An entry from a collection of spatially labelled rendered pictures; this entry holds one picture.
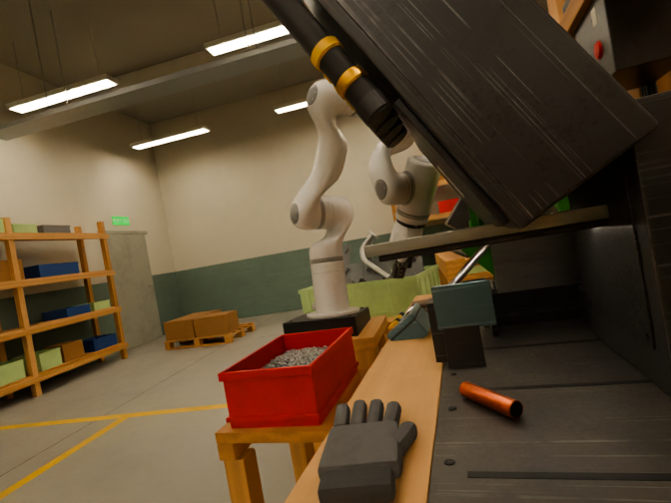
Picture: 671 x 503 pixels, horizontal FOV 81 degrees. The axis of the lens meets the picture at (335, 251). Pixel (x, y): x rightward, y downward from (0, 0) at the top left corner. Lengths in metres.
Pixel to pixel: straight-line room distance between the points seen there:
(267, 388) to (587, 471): 0.58
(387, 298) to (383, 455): 1.37
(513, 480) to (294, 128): 8.28
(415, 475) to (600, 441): 0.19
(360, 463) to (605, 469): 0.22
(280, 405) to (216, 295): 8.23
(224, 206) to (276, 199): 1.19
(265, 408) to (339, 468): 0.45
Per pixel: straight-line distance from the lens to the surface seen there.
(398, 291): 1.75
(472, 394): 0.58
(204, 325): 6.45
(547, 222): 0.63
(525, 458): 0.47
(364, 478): 0.41
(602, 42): 0.93
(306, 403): 0.82
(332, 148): 1.28
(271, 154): 8.57
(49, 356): 6.34
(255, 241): 8.54
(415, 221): 0.98
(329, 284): 1.33
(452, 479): 0.44
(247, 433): 0.89
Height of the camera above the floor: 1.13
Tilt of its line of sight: level
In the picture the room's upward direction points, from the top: 10 degrees counter-clockwise
